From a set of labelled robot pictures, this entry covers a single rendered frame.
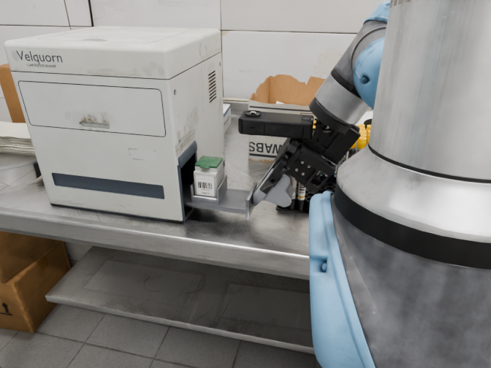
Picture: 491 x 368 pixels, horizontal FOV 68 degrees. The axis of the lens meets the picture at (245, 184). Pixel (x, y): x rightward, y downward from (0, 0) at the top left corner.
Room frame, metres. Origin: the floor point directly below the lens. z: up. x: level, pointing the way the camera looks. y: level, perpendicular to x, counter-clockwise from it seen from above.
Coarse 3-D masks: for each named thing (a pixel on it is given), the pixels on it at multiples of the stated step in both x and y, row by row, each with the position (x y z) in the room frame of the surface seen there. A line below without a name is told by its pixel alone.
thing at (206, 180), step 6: (222, 162) 0.58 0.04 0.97; (198, 168) 0.56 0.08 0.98; (210, 168) 0.56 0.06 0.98; (222, 168) 0.58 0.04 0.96; (198, 174) 0.55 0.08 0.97; (204, 174) 0.55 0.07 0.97; (210, 174) 0.55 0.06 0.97; (216, 174) 0.55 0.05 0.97; (222, 174) 0.58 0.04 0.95; (198, 180) 0.55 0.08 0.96; (204, 180) 0.55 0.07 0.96; (210, 180) 0.55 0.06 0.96; (216, 180) 0.55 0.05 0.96; (198, 186) 0.55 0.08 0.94; (204, 186) 0.55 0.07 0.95; (210, 186) 0.55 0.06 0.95; (216, 186) 0.55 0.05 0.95; (198, 192) 0.55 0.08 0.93; (204, 192) 0.55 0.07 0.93; (210, 192) 0.55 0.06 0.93
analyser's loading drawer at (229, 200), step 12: (192, 192) 0.55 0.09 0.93; (216, 192) 0.54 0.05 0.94; (228, 192) 0.58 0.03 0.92; (240, 192) 0.58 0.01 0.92; (252, 192) 0.55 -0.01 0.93; (192, 204) 0.54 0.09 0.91; (204, 204) 0.54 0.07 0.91; (216, 204) 0.54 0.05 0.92; (228, 204) 0.54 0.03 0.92; (240, 204) 0.54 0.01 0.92; (252, 204) 0.55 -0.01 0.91
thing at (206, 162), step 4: (204, 156) 0.59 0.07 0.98; (208, 156) 0.59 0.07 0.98; (200, 160) 0.58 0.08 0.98; (204, 160) 0.58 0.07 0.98; (208, 160) 0.58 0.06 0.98; (212, 160) 0.58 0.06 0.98; (216, 160) 0.58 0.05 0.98; (220, 160) 0.58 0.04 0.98; (196, 164) 0.56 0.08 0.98; (200, 164) 0.56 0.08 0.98; (204, 164) 0.56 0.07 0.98; (208, 164) 0.56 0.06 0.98; (212, 164) 0.56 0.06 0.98; (216, 164) 0.56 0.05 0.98; (204, 168) 0.55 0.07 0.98; (208, 168) 0.55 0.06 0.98; (216, 168) 0.55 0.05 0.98
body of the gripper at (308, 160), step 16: (320, 112) 0.50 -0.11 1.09; (320, 128) 0.51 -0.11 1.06; (336, 128) 0.49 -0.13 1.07; (352, 128) 0.53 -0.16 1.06; (288, 144) 0.51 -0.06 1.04; (304, 144) 0.52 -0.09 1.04; (320, 144) 0.52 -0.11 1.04; (336, 144) 0.51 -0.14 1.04; (352, 144) 0.50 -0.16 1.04; (288, 160) 0.51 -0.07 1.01; (304, 160) 0.50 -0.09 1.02; (320, 160) 0.50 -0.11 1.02; (336, 160) 0.51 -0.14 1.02; (304, 176) 0.51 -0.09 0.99
